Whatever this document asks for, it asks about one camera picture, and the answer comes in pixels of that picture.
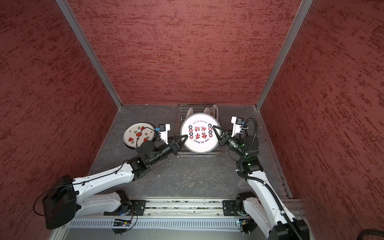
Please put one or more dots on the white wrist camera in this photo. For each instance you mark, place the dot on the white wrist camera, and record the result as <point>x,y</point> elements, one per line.
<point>162,132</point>
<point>237,126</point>

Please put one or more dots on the brown patterned plate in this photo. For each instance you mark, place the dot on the brown patterned plate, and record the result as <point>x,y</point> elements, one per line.
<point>206,110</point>

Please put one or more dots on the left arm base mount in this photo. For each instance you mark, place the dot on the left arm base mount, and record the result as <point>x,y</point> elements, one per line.
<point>129,208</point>

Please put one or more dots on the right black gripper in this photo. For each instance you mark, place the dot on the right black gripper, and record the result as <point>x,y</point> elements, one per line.
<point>221,139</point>

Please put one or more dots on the right aluminium corner post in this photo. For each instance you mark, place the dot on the right aluminium corner post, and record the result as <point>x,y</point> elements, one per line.
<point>290,37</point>

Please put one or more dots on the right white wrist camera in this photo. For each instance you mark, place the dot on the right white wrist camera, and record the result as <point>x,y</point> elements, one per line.
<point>237,126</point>

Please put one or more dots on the aluminium corner post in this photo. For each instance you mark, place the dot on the aluminium corner post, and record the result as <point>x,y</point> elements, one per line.
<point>77,29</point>
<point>290,37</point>

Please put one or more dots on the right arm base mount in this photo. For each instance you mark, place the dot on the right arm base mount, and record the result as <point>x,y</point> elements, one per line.
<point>230,208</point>

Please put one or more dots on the white watermelon pattern plate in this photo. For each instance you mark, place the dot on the white watermelon pattern plate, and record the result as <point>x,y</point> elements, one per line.
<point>137,134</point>

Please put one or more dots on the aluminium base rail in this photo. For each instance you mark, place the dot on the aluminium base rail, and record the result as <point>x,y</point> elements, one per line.
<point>185,208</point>

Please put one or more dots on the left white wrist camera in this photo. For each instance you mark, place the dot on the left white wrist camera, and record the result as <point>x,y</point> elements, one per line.
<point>162,132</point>

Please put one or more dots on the left aluminium corner post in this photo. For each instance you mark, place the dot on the left aluminium corner post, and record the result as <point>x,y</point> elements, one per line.
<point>77,29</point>

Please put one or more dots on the rightmost patterned plate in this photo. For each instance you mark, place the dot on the rightmost patterned plate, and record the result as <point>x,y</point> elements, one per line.
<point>214,111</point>

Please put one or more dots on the wire dish rack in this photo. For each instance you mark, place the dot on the wire dish rack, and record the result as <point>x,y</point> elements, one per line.
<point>181,116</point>

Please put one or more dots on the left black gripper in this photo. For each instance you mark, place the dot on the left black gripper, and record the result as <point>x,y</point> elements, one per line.
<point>175,145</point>

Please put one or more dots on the white perforated cable duct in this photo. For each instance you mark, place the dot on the white perforated cable duct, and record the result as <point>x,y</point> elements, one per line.
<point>167,224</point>

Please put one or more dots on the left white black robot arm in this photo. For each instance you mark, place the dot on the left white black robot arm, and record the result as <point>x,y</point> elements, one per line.
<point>62,202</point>

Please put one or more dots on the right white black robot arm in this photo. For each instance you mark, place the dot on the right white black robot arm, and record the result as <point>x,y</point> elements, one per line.
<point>265,208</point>

